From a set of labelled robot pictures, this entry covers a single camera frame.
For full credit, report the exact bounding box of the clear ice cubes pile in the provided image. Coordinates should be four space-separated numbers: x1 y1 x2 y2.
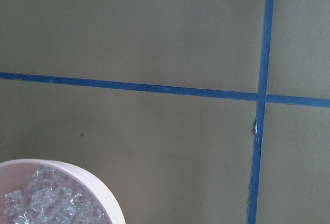
3 166 109 223

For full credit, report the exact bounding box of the pink bowl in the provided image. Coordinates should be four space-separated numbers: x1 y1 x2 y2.
1 159 125 223

